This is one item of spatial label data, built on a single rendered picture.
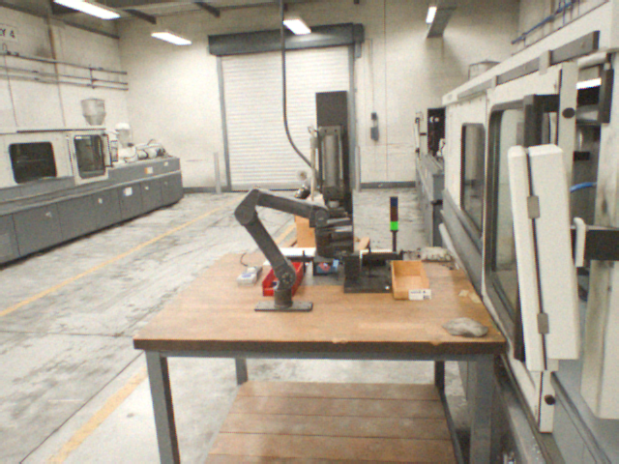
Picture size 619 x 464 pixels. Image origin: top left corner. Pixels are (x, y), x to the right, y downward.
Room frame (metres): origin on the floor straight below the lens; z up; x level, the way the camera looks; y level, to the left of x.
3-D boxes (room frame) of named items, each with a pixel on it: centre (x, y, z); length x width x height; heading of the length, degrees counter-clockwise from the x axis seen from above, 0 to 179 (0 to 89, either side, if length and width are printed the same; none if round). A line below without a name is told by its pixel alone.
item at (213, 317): (1.78, -0.04, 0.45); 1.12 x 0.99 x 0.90; 82
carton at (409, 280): (1.69, -0.36, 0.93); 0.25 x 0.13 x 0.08; 172
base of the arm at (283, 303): (1.55, 0.11, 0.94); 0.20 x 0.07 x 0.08; 82
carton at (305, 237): (5.47, -0.13, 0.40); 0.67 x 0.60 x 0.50; 164
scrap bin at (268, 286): (1.79, 0.12, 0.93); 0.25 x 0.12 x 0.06; 172
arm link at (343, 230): (1.57, -0.08, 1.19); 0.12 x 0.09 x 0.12; 93
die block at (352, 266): (1.93, -0.10, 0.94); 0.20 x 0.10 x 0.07; 82
